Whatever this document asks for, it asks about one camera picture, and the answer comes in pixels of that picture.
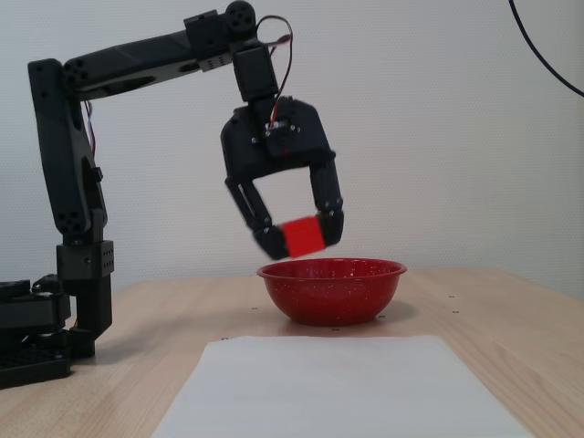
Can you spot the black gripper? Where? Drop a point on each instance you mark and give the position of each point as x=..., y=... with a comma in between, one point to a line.
x=255, y=152

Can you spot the red cube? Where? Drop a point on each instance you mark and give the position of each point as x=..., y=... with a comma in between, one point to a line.
x=303, y=237

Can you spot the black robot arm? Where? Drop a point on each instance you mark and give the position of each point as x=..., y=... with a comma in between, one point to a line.
x=137, y=55

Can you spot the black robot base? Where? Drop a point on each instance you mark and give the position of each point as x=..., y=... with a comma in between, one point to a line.
x=32, y=365

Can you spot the red speckled bowl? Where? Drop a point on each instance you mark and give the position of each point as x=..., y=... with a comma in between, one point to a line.
x=333, y=296

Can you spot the white paper sheet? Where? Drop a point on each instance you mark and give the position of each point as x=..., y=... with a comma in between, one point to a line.
x=342, y=392

